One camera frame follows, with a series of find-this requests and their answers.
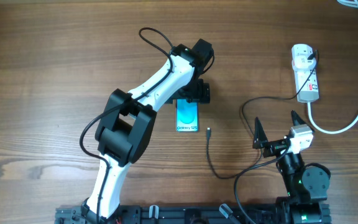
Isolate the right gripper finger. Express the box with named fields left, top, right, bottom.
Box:
left=291, top=110, right=314, bottom=133
left=252, top=117, right=269, bottom=149

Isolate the turquoise-screen smartphone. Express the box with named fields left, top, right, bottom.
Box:
left=176, top=100, right=199, bottom=132

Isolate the black USB-C charger cable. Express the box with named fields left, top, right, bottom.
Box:
left=206, top=49, right=320, bottom=180

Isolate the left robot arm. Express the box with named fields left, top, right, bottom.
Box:
left=81, top=39, right=214, bottom=223

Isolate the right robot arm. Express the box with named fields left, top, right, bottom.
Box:
left=253, top=111, right=332, bottom=224

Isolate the white charger plug adapter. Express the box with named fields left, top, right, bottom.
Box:
left=292, top=54, right=317, bottom=72

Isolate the white power strip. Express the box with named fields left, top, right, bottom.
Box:
left=291, top=44, right=319, bottom=103

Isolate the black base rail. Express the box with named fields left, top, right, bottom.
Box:
left=53, top=203, right=332, bottom=224

